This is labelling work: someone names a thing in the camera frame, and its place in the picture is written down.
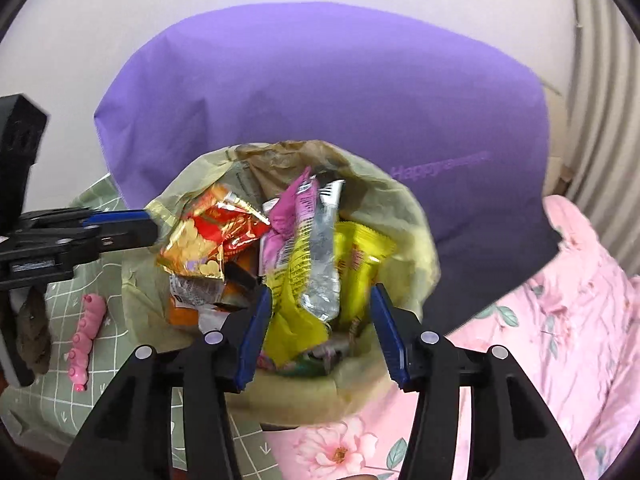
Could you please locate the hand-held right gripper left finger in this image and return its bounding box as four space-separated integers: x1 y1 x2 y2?
55 285 273 480

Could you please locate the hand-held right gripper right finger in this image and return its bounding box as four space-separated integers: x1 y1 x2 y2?
370 282 586 480

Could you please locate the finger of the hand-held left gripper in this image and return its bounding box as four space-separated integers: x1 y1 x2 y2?
20 208 153 231
15 220 161 267

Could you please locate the yellow-green snack packet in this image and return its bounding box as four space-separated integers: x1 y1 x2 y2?
264 230 332 367

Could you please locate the orange snack packet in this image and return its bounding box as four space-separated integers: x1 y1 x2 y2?
167 297 202 332

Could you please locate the red and gold snack packet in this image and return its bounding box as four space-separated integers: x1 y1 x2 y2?
156 184 271 279

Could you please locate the clear silver wrapper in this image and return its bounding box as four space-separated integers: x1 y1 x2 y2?
299 180 347 322

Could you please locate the yellow trash bag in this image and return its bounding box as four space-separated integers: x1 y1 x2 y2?
121 140 441 428

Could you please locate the magenta snack wrapper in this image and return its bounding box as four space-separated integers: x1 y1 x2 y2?
262 167 319 276

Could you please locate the person's left hand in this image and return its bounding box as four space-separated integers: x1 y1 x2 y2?
17 290 52 376

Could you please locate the pink caterpillar toy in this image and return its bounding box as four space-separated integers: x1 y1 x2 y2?
67 294 107 393

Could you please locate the green checked tablecloth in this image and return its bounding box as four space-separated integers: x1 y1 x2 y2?
0 172 276 480

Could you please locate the brown plastic bag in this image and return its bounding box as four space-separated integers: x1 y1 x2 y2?
235 141 361 197

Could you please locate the pink floral blanket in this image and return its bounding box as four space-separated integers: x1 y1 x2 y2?
265 195 640 480

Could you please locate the purple pillow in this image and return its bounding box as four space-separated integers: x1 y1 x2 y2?
94 2 561 336

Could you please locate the beige headboard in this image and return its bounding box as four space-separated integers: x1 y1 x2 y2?
537 72 576 196

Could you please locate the grey striped curtain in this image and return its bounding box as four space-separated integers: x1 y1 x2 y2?
565 0 640 276

